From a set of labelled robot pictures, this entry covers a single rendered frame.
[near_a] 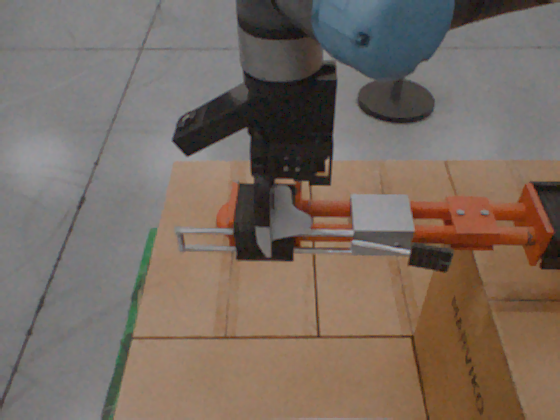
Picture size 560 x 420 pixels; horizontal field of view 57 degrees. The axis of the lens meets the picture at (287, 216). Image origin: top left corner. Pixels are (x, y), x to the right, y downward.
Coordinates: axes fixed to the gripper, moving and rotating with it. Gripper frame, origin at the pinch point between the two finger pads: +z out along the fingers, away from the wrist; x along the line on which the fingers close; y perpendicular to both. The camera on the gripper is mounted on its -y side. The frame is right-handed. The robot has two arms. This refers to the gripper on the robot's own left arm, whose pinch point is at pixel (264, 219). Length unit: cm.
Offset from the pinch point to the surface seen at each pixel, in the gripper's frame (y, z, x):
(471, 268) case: 29.2, 14.9, 5.6
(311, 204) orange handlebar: 5.5, -0.7, 2.0
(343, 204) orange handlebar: 9.3, -0.8, 2.1
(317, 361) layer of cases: 9, 53, 12
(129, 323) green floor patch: -52, 107, 55
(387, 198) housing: 14.5, -1.4, 2.6
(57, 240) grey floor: -90, 107, 92
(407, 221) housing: 16.4, -1.4, -1.2
